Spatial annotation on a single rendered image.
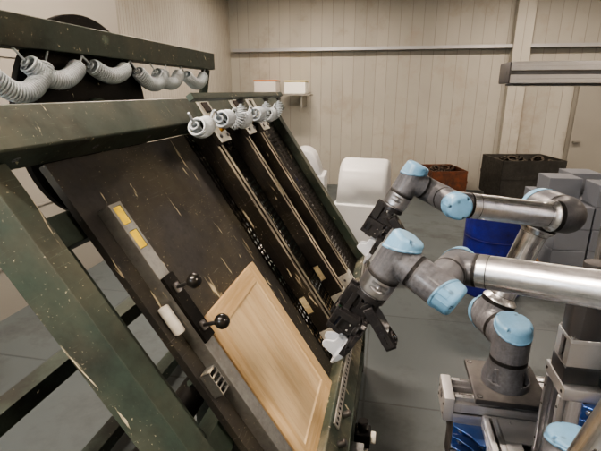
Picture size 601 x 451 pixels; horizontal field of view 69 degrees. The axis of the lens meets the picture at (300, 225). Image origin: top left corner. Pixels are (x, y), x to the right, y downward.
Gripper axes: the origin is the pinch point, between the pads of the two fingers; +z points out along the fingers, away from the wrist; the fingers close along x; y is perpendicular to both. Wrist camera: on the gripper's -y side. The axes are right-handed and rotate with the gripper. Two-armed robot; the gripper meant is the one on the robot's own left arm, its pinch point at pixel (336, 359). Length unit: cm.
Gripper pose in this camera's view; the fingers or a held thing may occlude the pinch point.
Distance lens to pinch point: 109.3
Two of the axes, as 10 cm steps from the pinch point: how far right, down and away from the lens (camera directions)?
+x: -2.1, 2.8, -9.3
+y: -8.6, -5.0, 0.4
